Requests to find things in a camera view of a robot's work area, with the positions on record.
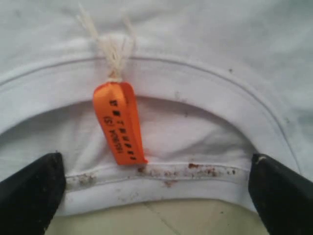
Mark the white t-shirt red lettering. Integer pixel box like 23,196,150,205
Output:
0,0,313,215

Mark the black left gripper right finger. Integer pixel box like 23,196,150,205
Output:
248,154,313,235

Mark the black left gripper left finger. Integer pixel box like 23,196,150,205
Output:
0,152,66,235

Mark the orange ribbon tag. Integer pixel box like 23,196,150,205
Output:
93,82,148,165

